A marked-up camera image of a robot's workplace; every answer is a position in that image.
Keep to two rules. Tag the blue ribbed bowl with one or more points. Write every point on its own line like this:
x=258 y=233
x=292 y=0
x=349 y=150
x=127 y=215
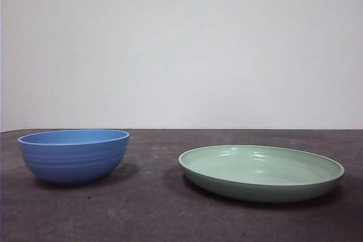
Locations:
x=71 y=162

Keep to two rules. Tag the green round plate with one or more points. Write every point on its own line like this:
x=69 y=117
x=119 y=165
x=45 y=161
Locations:
x=255 y=185

